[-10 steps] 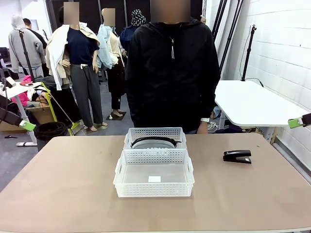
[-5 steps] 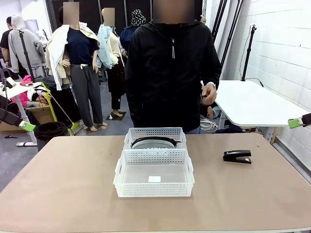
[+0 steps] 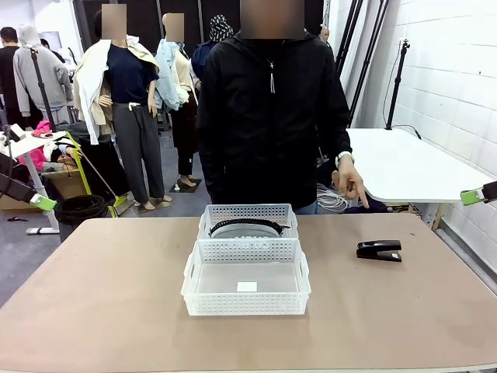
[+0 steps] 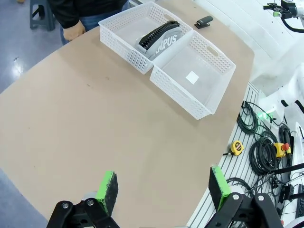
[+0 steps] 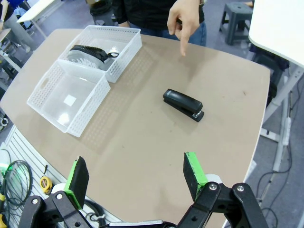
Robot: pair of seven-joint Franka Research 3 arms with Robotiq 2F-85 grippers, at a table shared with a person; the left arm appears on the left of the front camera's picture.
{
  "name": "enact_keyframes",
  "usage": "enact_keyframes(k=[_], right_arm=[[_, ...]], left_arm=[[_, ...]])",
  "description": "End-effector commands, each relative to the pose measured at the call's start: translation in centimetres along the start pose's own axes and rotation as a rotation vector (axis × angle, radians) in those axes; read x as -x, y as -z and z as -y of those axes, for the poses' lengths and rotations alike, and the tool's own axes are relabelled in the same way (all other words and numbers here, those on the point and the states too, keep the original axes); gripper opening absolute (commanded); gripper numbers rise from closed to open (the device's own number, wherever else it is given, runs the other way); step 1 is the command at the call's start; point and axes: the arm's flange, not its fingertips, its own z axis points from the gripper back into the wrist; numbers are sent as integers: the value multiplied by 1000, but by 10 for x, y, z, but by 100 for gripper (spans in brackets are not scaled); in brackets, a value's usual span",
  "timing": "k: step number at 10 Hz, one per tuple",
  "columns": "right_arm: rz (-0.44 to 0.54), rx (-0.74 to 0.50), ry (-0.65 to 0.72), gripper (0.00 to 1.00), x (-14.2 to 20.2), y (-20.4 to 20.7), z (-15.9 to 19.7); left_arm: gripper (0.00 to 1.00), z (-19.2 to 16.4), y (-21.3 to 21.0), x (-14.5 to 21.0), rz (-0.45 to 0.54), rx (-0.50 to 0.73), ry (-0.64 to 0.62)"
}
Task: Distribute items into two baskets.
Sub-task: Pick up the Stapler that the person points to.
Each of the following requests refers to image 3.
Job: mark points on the grey zipper pouch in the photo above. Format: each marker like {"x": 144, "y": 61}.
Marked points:
{"x": 244, "y": 229}

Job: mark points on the person's right forearm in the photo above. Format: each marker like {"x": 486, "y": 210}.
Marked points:
{"x": 209, "y": 163}

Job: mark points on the person's left forearm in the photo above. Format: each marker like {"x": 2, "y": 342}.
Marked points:
{"x": 336, "y": 132}

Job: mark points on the person's left hand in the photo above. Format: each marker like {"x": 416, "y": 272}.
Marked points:
{"x": 349, "y": 178}

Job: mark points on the black tool on floor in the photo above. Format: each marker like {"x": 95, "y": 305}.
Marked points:
{"x": 17, "y": 219}

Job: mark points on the flat cardboard box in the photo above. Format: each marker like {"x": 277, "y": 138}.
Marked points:
{"x": 11, "y": 203}

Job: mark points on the open cardboard box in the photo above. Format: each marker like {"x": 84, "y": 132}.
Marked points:
{"x": 68, "y": 184}

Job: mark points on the black round bin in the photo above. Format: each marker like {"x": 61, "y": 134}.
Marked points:
{"x": 77, "y": 227}

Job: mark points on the pink garment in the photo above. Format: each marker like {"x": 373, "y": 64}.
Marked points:
{"x": 37, "y": 157}

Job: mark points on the large white table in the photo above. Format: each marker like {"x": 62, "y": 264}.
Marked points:
{"x": 407, "y": 167}

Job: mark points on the pink cloth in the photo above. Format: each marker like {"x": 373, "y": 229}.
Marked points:
{"x": 42, "y": 128}

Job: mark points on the small black grey device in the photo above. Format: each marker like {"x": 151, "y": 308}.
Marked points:
{"x": 15, "y": 133}

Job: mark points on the black stapler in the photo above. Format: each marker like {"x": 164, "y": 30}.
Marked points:
{"x": 378, "y": 252}

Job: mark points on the black pole stand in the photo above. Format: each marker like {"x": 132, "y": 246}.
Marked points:
{"x": 40, "y": 89}

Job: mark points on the figure in grey hoodie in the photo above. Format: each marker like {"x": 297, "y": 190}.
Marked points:
{"x": 42, "y": 77}

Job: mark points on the person in black clothes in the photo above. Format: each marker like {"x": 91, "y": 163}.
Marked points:
{"x": 7, "y": 77}

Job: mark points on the black light stand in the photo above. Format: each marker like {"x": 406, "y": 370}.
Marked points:
{"x": 396, "y": 89}

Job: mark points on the silver wristwatch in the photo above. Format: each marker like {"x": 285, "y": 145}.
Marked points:
{"x": 343, "y": 156}

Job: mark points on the mannequin navy shirt white jacket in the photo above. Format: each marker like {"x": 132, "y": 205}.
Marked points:
{"x": 130, "y": 77}

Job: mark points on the black tripod stand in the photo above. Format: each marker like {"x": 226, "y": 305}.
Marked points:
{"x": 365, "y": 66}
{"x": 346, "y": 31}

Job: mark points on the mannequin light blue jacket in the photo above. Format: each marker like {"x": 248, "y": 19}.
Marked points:
{"x": 167, "y": 74}

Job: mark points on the white perforated plastic basket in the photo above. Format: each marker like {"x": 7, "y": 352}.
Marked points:
{"x": 248, "y": 211}
{"x": 244, "y": 303}

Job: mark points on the person in black jacket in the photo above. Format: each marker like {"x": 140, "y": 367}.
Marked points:
{"x": 272, "y": 136}

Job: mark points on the mannequin patterned black hood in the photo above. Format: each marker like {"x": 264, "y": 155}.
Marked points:
{"x": 219, "y": 27}

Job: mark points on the green frame bar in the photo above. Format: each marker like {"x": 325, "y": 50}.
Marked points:
{"x": 79, "y": 163}

